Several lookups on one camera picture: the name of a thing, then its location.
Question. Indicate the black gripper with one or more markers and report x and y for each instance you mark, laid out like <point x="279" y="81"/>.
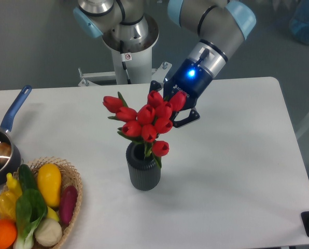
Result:
<point x="191" y="79"/>

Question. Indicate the red tulip bouquet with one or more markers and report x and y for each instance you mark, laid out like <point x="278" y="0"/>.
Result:
<point x="145" y="125"/>

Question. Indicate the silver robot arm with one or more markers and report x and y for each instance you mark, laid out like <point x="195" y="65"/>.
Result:
<point x="221" y="26"/>

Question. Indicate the dark grey ribbed vase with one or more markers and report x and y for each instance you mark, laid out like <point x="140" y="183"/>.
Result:
<point x="144" y="172"/>

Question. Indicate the woven wicker basket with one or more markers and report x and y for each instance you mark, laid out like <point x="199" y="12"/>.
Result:
<point x="70" y="176"/>

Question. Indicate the purple eggplant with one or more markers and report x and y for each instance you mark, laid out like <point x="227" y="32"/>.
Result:
<point x="67" y="204"/>

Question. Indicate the yellow squash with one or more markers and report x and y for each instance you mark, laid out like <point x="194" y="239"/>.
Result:
<point x="49" y="184"/>

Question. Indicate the blue translucent container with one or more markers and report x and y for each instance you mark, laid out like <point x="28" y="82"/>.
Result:
<point x="299" y="24"/>

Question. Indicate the green cucumber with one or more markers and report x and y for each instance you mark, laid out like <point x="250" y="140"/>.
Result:
<point x="26" y="178"/>

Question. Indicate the small yellow lemon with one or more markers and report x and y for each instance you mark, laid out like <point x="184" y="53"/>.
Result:
<point x="52" y="214"/>

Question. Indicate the green bok choy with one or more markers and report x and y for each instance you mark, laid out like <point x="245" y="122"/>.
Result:
<point x="30" y="210"/>

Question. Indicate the beige round bun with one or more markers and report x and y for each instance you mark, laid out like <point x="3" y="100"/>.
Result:
<point x="48" y="233"/>

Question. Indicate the yellow bell pepper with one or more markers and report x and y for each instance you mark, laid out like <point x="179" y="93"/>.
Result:
<point x="8" y="205"/>

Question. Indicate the orange fruit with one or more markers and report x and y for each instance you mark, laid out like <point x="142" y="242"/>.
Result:
<point x="8" y="233"/>

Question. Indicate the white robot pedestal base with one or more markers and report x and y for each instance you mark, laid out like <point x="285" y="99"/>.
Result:
<point x="131" y="51"/>

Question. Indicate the blue handled saucepan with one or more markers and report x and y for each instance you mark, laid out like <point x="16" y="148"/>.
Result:
<point x="10" y="158"/>

